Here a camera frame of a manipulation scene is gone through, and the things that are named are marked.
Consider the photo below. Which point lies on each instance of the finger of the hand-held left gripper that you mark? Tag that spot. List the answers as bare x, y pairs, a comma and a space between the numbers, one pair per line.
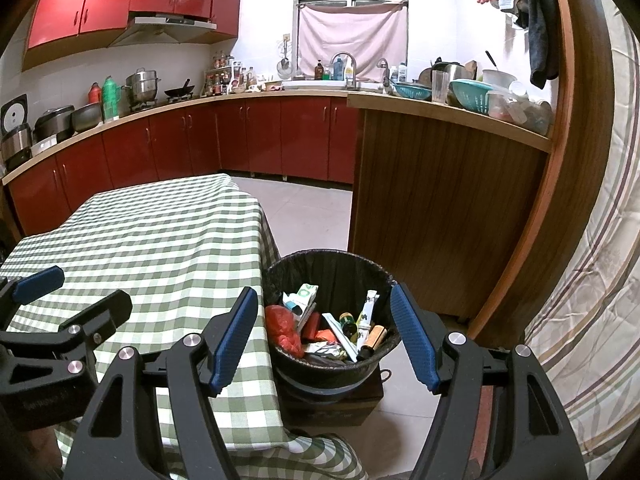
37, 282
107, 312

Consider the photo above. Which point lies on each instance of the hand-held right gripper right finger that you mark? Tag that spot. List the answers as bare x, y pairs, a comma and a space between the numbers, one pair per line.
415, 340

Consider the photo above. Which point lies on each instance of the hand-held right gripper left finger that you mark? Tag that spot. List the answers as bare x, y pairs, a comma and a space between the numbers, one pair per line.
232, 340

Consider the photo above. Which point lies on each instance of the orange-brown bottle with black cap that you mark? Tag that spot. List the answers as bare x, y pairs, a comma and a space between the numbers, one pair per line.
374, 340

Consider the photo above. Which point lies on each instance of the red plastic bag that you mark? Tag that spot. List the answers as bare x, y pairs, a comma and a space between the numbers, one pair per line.
282, 327

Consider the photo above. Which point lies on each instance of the light blue printed tube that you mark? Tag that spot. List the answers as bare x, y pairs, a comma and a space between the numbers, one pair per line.
368, 310

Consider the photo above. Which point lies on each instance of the dark bottle with green label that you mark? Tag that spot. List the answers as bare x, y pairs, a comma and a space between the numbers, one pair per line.
348, 325

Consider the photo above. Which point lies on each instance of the white tube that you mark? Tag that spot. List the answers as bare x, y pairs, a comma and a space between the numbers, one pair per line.
340, 337

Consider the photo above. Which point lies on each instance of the white paper packaging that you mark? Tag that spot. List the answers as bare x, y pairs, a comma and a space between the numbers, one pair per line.
300, 297

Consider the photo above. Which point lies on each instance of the red bottle with black cap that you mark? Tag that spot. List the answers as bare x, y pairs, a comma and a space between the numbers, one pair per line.
312, 327

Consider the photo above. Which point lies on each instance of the orange plastic bag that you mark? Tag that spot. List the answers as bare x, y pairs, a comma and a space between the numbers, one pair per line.
325, 335

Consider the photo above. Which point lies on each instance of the bin with black liner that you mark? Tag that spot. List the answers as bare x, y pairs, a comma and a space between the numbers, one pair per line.
325, 265

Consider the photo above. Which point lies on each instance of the person's left forearm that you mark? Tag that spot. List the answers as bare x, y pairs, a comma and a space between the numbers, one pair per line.
30, 452

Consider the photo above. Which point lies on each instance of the green checkered tablecloth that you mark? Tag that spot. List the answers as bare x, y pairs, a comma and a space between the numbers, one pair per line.
165, 240

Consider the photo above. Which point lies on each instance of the wooden crate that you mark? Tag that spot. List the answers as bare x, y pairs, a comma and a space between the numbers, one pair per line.
330, 410

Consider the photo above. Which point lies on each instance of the silver rice cooker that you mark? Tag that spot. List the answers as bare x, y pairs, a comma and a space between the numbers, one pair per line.
17, 145

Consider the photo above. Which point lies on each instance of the brown wooden counter cabinet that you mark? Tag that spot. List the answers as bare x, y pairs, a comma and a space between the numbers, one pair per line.
440, 200

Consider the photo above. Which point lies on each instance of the black electric cooker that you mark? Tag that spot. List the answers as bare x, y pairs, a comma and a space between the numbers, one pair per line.
52, 122

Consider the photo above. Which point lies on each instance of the grey metal basin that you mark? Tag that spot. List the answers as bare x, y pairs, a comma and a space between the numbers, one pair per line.
87, 117

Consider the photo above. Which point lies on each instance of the striped curtain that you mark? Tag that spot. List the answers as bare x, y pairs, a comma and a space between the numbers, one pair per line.
600, 285

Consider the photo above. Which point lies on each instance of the green thermos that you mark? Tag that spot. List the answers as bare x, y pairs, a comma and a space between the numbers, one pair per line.
111, 100

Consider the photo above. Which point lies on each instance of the red thermos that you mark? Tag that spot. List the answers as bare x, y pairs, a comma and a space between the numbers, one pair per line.
95, 92

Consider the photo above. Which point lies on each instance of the red base cabinets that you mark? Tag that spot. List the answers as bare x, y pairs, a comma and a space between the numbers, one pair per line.
250, 130

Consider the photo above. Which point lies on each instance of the steel steamer pot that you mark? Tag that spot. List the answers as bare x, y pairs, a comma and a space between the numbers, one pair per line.
142, 85

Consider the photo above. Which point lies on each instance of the black wok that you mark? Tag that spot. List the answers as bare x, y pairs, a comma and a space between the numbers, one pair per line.
179, 92

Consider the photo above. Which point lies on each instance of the teal shallow basket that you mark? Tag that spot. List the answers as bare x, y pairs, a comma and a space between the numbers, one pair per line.
412, 91

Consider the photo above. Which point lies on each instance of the teal plastic colander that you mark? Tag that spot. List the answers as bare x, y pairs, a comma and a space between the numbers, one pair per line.
472, 97

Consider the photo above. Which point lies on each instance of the clear plastic containers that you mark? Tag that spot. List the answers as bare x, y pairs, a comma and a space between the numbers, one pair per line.
520, 110

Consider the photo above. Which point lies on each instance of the glass cup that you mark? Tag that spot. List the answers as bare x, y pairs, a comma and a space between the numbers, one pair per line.
439, 87

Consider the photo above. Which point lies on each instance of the rack of condiment bottles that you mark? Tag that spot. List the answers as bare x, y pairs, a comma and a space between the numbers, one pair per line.
222, 82

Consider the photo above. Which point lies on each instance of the white plastic bottle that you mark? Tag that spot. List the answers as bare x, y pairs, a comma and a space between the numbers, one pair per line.
400, 72

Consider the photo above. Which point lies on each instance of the small chrome faucet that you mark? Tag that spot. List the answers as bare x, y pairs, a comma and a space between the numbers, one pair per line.
384, 72

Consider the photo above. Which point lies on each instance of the steel kettle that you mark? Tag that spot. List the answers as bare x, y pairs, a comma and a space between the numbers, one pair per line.
450, 71

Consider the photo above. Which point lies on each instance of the white pot with ladle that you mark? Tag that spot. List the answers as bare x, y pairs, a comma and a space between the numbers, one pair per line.
500, 77

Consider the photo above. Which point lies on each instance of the tall chrome faucet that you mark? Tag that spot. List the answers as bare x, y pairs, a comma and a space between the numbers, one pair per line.
352, 67

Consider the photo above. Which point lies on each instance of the blue detergent bottle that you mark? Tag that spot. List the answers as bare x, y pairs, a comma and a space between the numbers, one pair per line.
338, 70

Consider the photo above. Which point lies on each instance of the brown glass bottle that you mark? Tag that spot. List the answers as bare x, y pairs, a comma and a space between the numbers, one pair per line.
319, 71

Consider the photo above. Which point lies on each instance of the range hood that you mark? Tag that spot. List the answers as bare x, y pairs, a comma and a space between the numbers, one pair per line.
165, 30

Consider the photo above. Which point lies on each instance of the pink cloth curtain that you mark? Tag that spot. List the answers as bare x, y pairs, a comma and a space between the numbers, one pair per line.
350, 40

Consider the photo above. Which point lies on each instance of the dark hanging cloth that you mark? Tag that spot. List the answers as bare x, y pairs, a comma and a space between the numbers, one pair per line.
540, 25

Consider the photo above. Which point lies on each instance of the wooden door frame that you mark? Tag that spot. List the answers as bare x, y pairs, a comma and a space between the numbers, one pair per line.
580, 135

